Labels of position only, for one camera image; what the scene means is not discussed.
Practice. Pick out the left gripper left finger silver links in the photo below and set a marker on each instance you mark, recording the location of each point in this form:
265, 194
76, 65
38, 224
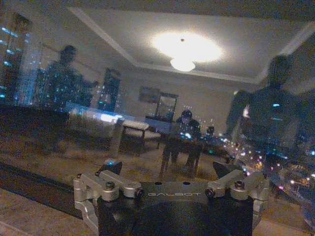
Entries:
110, 183

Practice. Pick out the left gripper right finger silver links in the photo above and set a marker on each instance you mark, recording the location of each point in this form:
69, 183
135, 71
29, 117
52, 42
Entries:
238, 182

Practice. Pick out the wooden chair pale cushion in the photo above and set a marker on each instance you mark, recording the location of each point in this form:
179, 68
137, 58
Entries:
137, 132

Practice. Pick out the dark wooden desk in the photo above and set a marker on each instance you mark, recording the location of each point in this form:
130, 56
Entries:
182, 145

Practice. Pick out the seated person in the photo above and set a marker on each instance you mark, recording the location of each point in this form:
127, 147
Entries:
188, 124

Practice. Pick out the glowing round ceiling lamp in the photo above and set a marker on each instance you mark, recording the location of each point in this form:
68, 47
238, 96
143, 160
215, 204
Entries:
182, 64

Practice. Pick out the dark framed wall mirror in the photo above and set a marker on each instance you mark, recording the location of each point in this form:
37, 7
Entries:
166, 107

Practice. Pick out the framed wall picture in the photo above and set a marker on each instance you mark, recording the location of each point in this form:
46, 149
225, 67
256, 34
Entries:
148, 94

